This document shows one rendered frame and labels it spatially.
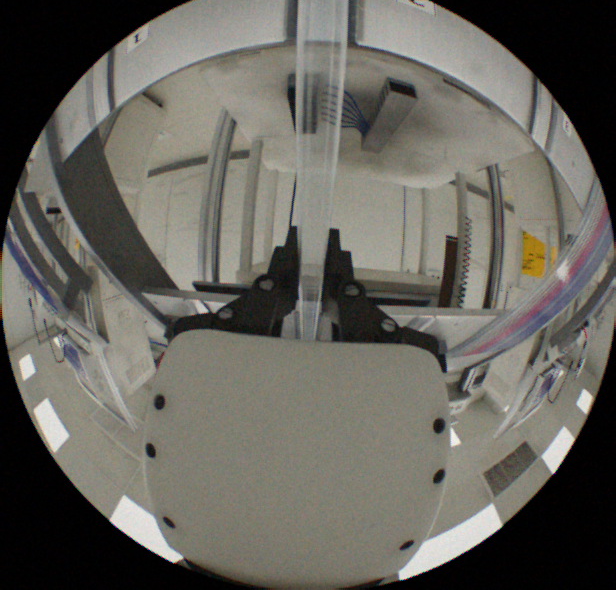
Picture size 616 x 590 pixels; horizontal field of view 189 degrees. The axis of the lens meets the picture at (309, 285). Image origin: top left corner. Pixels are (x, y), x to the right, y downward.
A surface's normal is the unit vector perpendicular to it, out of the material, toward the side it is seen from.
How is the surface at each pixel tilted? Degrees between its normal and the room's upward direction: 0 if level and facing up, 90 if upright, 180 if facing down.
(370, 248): 90
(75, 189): 90
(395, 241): 90
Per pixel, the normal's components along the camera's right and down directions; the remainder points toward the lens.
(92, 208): 1.00, 0.07
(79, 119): -0.07, 0.83
